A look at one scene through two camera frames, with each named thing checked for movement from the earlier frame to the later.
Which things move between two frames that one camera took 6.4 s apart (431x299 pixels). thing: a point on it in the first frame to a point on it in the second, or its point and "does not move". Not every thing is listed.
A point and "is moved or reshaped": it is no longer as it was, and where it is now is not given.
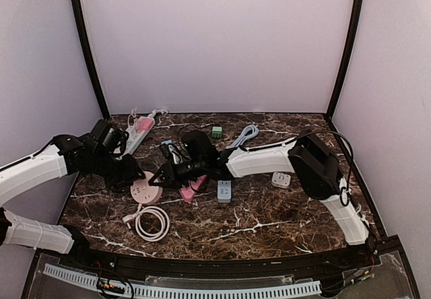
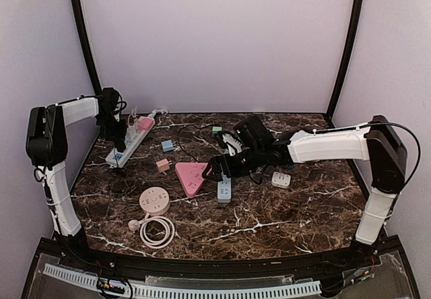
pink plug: x=145 y=123 does not move
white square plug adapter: x=281 y=180 does not move
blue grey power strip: x=223 y=191 does not move
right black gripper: x=171 y=176 to x=229 y=170
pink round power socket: x=142 y=192 is moved or reshaped
